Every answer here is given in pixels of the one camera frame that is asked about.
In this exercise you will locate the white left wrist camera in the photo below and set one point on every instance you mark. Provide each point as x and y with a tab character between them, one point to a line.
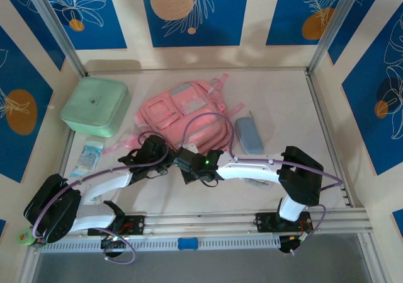
190	147

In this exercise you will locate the clear pouch of pens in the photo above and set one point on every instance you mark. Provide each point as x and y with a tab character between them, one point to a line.
258	183

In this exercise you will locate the grey blue pencil case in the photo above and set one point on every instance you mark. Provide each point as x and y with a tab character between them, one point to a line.
248	136

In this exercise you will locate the aluminium frame post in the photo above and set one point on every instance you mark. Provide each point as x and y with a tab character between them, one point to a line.
56	31
330	27

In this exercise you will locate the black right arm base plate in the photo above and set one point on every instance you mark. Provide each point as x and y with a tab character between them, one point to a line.
266	222

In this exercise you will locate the aluminium mounting rail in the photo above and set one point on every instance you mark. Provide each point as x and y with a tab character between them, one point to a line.
201	221

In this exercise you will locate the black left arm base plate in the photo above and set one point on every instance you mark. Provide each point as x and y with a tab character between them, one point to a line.
135	224

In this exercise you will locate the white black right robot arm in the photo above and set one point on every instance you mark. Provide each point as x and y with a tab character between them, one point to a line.
252	171

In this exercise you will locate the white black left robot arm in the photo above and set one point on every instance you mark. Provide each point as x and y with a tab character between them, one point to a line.
104	182

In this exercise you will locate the green tape roll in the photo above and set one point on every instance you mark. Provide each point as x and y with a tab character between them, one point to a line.
23	236

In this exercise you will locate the blue clip on duct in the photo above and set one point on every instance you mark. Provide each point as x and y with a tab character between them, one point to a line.
187	244

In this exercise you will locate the mint green square lunch bag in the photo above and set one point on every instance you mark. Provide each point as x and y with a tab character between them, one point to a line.
94	103

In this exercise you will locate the blue white tissue packet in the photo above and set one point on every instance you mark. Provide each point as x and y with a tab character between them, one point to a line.
88	157

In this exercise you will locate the pink student backpack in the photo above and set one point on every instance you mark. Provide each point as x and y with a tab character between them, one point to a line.
185	113

